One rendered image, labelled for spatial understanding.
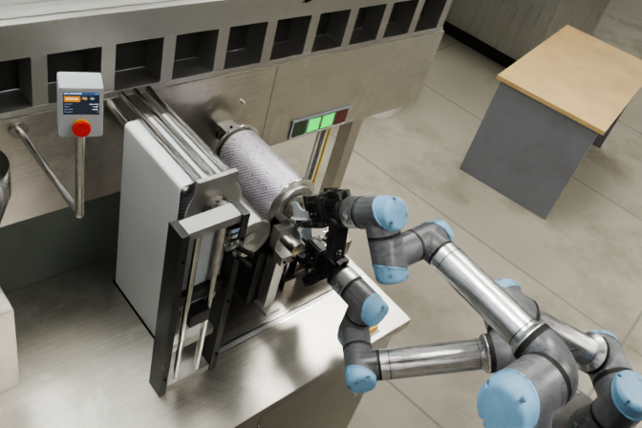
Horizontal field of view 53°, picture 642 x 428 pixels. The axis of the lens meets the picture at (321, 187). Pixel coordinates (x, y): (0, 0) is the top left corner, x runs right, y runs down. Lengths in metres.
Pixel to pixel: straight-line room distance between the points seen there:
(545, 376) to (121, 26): 1.11
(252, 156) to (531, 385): 0.87
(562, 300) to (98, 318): 2.64
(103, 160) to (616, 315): 2.98
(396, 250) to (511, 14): 4.53
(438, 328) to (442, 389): 0.34
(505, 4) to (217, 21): 4.37
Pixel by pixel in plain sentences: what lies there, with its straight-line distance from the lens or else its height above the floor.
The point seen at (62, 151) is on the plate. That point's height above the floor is 1.32.
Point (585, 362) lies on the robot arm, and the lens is 2.01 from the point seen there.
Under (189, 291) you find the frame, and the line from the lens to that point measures 1.41.
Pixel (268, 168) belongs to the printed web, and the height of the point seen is 1.31.
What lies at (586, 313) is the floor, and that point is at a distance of 3.82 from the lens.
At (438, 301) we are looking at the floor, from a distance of 3.40.
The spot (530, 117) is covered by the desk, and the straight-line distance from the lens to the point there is 4.05.
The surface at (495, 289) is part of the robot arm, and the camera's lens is 1.44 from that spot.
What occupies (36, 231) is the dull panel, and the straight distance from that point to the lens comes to 1.76.
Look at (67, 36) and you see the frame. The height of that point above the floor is 1.61.
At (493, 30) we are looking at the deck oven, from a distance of 5.90.
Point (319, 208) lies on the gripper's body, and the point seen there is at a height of 1.35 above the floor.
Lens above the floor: 2.32
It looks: 38 degrees down
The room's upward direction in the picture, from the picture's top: 17 degrees clockwise
